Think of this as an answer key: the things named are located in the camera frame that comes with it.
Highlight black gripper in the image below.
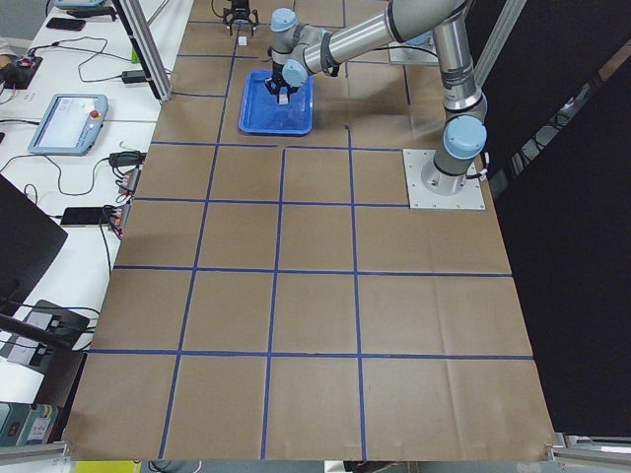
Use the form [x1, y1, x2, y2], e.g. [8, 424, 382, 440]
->
[265, 70, 299, 99]
[222, 0, 259, 25]

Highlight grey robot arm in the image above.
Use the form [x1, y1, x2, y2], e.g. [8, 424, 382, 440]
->
[265, 1, 488, 196]

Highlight blue plastic tray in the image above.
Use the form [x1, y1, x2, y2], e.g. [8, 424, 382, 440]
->
[239, 70, 314, 136]

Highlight black power adapter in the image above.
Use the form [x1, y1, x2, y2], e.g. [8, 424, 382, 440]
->
[120, 70, 147, 84]

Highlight teach pendant tablet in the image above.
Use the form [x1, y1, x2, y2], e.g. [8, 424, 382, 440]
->
[28, 94, 108, 156]

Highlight smartphone on desk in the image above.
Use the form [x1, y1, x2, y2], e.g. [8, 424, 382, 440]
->
[60, 207, 106, 228]

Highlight black monitor stand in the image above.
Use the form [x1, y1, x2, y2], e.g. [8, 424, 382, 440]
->
[1, 300, 91, 350]

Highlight aluminium frame post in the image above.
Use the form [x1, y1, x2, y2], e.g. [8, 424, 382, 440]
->
[112, 0, 173, 102]

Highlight usb hub with cables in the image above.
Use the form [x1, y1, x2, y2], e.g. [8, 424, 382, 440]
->
[116, 168, 141, 195]

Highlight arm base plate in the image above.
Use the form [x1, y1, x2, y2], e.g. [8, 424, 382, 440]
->
[402, 149, 486, 211]

